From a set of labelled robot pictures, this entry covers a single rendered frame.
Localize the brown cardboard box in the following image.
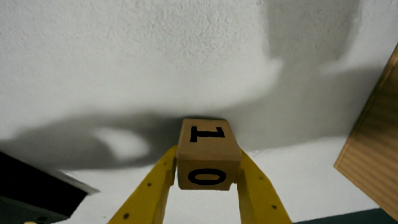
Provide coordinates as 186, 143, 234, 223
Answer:
333, 44, 398, 222

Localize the brown cube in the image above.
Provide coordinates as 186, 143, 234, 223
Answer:
176, 119, 243, 191

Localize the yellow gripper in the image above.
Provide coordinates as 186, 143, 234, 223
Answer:
107, 145, 293, 224

